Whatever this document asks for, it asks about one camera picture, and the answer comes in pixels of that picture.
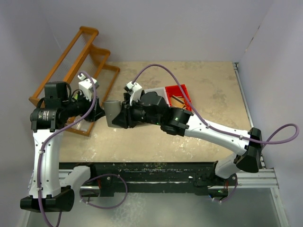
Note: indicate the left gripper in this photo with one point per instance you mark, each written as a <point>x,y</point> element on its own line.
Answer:
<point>96,112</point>

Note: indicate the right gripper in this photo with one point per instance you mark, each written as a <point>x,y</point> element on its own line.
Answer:
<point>125,119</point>

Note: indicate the grey card holder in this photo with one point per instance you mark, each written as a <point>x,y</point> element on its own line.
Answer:
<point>112,108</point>

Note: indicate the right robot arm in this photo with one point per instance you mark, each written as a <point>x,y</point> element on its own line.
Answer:
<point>153,109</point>

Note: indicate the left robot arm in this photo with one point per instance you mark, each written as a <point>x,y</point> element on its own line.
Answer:
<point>46,190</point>

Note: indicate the gold cards in red bin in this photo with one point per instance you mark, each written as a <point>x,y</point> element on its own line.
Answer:
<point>178,102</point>

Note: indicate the white plastic bin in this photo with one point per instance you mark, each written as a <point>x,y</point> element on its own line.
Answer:
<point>161,91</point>

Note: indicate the red plastic bin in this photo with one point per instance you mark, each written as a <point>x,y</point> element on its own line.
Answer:
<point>175,90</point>

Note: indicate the orange wooden rack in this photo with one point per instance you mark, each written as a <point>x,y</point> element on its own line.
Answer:
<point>75,75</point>

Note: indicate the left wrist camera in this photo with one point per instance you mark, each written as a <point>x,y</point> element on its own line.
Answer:
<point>85,86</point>

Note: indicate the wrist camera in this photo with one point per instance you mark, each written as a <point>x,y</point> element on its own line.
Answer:
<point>85,86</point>
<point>134,90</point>

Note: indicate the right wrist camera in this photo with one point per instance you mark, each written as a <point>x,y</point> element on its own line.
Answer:
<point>134,90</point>

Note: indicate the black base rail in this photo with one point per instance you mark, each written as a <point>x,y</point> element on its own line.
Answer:
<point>162,177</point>

